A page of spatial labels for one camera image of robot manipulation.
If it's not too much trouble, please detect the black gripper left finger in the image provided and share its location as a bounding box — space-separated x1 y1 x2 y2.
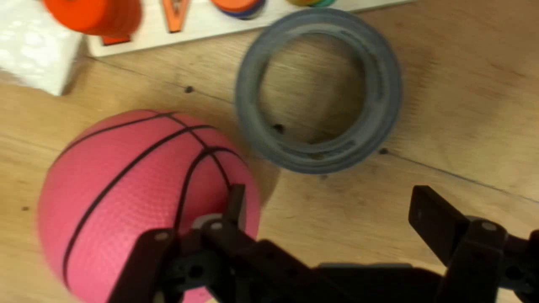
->
107 183 317 303

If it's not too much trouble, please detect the yellow green ring piece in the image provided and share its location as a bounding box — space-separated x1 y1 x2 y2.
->
285 0 339 10

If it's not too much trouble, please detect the orange round piece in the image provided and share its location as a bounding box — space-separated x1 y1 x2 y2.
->
210 0 267 20

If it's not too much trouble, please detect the white foam block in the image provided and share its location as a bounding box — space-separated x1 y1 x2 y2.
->
0 0 88 98

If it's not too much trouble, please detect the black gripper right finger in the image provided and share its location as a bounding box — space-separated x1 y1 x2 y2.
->
408 183 539 303

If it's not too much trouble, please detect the orange triangle piece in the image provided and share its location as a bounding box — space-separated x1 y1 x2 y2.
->
159 0 194 34

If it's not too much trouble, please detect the red cylinder peg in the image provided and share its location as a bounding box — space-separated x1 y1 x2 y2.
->
41 0 142 39

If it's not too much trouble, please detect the pink basketball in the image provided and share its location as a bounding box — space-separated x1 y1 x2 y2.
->
36 108 263 303

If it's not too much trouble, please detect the wooden shape sorter board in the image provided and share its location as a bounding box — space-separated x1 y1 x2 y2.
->
83 0 418 59

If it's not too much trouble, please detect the grey tape roll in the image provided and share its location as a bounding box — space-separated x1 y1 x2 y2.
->
235 7 405 175

